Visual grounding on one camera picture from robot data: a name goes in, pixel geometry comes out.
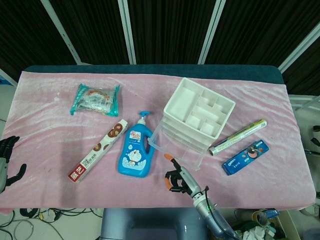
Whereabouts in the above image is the white frame post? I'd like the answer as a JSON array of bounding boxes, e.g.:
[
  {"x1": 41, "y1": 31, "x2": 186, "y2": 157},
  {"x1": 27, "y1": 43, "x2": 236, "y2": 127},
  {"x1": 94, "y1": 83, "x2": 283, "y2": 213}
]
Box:
[
  {"x1": 277, "y1": 13, "x2": 320, "y2": 73},
  {"x1": 117, "y1": 0, "x2": 138, "y2": 65},
  {"x1": 198, "y1": 0, "x2": 227, "y2": 65},
  {"x1": 41, "y1": 0, "x2": 83, "y2": 65}
]

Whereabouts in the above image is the black curtain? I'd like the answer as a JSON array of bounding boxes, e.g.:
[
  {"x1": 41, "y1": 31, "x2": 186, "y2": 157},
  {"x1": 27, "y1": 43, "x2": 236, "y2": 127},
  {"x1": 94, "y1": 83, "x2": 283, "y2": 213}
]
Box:
[{"x1": 0, "y1": 0, "x2": 320, "y2": 96}]

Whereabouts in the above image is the foil roll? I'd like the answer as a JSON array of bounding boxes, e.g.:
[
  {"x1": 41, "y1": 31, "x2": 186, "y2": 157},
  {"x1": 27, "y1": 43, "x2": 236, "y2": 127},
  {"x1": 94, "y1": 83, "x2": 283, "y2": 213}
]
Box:
[{"x1": 208, "y1": 119, "x2": 268, "y2": 156}]

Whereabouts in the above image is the blue Oreo package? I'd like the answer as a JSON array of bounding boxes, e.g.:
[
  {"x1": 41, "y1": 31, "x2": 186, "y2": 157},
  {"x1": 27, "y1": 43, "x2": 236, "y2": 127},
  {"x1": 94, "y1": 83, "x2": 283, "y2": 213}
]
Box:
[{"x1": 221, "y1": 139, "x2": 271, "y2": 176}]

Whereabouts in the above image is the brown tape roll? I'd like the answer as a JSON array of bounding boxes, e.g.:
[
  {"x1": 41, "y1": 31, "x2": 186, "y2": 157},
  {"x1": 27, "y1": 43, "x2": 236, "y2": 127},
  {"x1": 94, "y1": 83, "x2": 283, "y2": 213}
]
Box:
[{"x1": 251, "y1": 211, "x2": 270, "y2": 226}]

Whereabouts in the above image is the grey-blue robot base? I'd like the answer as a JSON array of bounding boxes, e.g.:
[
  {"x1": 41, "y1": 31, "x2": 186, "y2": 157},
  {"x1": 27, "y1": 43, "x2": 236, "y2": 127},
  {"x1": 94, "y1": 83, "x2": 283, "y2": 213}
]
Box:
[{"x1": 99, "y1": 207, "x2": 209, "y2": 240}]

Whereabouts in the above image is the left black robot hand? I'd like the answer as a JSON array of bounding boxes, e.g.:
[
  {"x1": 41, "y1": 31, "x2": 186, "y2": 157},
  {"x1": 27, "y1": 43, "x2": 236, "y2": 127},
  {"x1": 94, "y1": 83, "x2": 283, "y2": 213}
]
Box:
[{"x1": 0, "y1": 136, "x2": 27, "y2": 195}]

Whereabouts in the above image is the white plastic organizer box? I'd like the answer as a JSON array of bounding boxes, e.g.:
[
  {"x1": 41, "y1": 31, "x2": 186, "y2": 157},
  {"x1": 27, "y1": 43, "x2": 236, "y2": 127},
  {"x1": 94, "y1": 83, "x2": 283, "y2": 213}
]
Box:
[{"x1": 159, "y1": 76, "x2": 236, "y2": 157}]

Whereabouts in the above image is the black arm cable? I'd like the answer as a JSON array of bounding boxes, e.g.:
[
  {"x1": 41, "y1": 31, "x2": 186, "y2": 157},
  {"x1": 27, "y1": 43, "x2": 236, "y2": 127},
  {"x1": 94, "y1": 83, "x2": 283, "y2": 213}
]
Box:
[{"x1": 203, "y1": 185, "x2": 240, "y2": 240}]

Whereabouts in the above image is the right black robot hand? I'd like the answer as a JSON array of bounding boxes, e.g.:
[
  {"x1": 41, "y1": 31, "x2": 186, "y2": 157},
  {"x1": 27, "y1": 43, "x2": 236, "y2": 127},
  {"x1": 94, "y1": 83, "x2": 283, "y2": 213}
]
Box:
[{"x1": 163, "y1": 153, "x2": 204, "y2": 200}]

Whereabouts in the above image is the pink velvet cloth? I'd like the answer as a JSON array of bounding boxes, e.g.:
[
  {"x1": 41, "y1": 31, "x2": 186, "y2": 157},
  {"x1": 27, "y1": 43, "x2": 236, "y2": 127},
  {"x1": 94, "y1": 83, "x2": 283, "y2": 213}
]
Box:
[{"x1": 0, "y1": 70, "x2": 317, "y2": 211}]

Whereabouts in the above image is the white rag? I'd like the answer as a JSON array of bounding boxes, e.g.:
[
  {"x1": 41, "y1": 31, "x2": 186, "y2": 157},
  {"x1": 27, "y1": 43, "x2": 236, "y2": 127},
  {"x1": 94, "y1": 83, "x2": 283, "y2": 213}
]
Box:
[{"x1": 241, "y1": 227, "x2": 266, "y2": 240}]

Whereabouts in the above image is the cardboard box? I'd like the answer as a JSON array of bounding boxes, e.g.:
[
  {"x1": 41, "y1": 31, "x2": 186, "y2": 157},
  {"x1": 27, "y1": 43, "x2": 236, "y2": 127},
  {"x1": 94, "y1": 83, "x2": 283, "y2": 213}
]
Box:
[{"x1": 249, "y1": 208, "x2": 302, "y2": 240}]

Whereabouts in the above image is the black floor cable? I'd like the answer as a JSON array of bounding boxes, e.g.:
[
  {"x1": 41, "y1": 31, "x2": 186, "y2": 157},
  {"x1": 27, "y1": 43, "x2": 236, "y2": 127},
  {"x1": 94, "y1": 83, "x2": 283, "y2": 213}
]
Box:
[{"x1": 19, "y1": 207, "x2": 101, "y2": 222}]

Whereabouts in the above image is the clear plastic drawer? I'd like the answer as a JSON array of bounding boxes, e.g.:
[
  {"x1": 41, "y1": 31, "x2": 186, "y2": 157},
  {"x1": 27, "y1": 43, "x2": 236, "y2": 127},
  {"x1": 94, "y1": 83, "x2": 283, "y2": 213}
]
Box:
[
  {"x1": 159, "y1": 116, "x2": 216, "y2": 149},
  {"x1": 147, "y1": 124, "x2": 210, "y2": 171}
]

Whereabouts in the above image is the blue cartoon detergent bottle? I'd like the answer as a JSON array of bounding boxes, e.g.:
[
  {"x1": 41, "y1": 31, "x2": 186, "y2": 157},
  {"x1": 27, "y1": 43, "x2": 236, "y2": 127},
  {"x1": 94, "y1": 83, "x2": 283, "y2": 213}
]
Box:
[{"x1": 117, "y1": 110, "x2": 154, "y2": 179}]

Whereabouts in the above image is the white floor cable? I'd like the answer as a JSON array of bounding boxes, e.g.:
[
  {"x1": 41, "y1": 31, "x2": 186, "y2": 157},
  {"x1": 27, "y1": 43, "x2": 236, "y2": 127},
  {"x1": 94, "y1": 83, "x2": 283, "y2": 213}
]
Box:
[{"x1": 11, "y1": 216, "x2": 66, "y2": 240}]

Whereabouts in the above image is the white metal shelf frame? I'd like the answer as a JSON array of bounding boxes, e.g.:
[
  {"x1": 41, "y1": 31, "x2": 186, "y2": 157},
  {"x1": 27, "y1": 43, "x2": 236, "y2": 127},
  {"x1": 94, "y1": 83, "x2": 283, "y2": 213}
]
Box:
[{"x1": 288, "y1": 94, "x2": 320, "y2": 114}]

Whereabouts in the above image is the teal snack bag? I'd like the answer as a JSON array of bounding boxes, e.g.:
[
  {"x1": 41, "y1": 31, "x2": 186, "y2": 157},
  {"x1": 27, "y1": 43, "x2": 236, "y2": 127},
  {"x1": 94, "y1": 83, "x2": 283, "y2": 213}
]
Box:
[{"x1": 69, "y1": 83, "x2": 121, "y2": 117}]

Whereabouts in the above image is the long baking paper box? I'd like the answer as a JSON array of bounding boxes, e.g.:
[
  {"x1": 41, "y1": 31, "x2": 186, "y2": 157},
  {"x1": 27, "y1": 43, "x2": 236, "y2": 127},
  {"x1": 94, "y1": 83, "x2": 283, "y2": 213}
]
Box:
[{"x1": 67, "y1": 119, "x2": 129, "y2": 185}]

